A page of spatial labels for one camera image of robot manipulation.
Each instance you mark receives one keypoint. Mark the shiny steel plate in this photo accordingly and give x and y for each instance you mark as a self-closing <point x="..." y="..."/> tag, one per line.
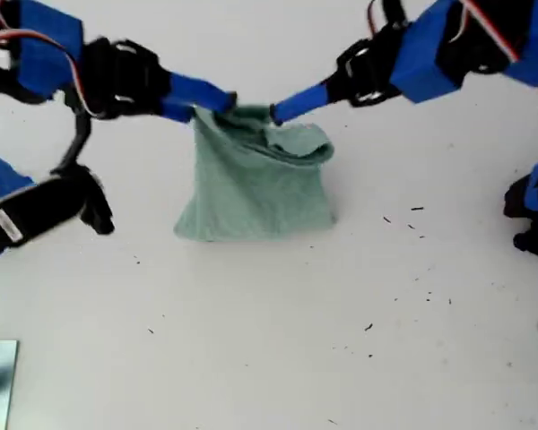
<point x="4" y="380"/>

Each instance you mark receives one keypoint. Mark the black camera stalk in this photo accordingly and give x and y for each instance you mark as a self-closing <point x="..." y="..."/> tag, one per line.
<point x="74" y="143"/>
<point x="392" y="9"/>

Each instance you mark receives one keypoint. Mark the green t shirt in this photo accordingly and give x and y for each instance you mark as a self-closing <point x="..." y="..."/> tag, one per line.
<point x="251" y="197"/>

